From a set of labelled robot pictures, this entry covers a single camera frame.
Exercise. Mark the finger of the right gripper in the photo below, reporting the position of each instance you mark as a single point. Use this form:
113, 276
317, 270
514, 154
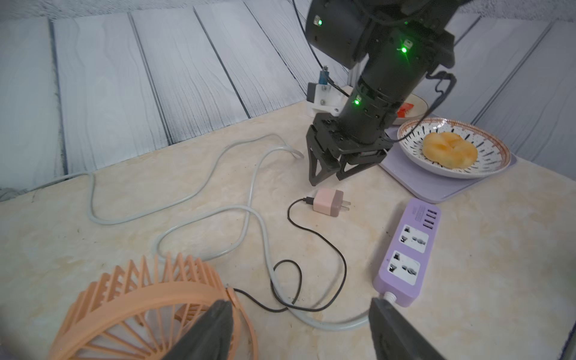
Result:
351, 164
322, 164

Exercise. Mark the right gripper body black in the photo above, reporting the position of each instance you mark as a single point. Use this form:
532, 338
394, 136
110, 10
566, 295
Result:
325, 132

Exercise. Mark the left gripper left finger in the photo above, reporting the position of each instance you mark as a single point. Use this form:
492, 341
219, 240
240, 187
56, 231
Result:
209, 338

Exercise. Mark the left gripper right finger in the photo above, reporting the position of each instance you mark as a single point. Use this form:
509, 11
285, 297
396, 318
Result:
394, 338

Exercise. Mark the pink USB plug adapter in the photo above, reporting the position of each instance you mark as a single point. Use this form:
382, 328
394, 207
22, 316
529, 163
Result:
330, 202

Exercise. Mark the purple power strip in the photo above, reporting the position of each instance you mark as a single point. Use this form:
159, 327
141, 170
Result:
402, 272

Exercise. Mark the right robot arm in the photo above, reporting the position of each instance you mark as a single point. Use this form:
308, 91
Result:
401, 43

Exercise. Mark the orange desk fan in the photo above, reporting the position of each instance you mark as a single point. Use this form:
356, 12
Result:
142, 310

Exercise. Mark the red food piece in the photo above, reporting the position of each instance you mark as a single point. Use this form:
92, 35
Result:
404, 109

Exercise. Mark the lavender tray mat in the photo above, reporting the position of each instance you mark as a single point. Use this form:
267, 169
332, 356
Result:
432, 182

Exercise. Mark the plate with red food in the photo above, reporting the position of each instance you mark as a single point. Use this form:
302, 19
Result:
420, 108

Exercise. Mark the yellow bread piece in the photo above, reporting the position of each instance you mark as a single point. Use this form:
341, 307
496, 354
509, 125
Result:
449, 150

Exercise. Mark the patterned plate with bread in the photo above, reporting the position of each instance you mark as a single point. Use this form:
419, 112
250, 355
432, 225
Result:
494, 156

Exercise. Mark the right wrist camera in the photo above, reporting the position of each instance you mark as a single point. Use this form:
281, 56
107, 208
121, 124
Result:
325, 96

